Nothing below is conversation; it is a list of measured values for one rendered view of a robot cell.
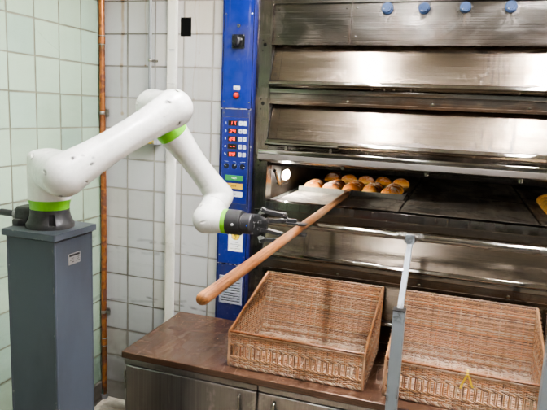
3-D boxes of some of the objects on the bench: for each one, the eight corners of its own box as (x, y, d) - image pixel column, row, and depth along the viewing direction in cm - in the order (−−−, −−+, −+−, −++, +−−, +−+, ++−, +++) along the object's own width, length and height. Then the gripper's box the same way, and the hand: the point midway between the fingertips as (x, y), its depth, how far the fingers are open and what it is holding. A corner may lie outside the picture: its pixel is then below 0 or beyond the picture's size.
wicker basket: (264, 324, 269) (266, 268, 264) (382, 344, 252) (387, 285, 247) (224, 366, 223) (226, 300, 219) (365, 394, 206) (369, 323, 202)
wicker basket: (395, 346, 250) (400, 287, 246) (532, 369, 232) (540, 307, 228) (379, 396, 205) (385, 324, 200) (548, 430, 187) (558, 353, 182)
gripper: (247, 199, 205) (310, 206, 198) (246, 242, 208) (308, 250, 201) (240, 202, 198) (304, 209, 191) (238, 246, 201) (302, 254, 193)
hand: (296, 228), depth 197 cm, fingers closed on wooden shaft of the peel, 3 cm apart
